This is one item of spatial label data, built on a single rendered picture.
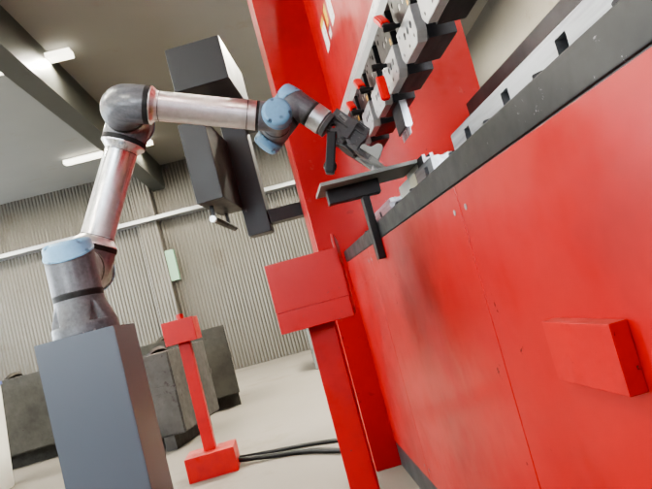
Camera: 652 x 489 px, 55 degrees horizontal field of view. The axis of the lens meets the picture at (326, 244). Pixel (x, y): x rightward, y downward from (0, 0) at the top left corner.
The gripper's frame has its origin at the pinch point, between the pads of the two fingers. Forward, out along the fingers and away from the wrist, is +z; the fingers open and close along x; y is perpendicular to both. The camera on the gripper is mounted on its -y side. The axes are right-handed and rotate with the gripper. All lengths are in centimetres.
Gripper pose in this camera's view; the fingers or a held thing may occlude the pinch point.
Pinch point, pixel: (380, 171)
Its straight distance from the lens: 173.1
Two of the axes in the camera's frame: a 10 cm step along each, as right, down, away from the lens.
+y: 5.8, -8.1, 0.6
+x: 0.2, 0.8, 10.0
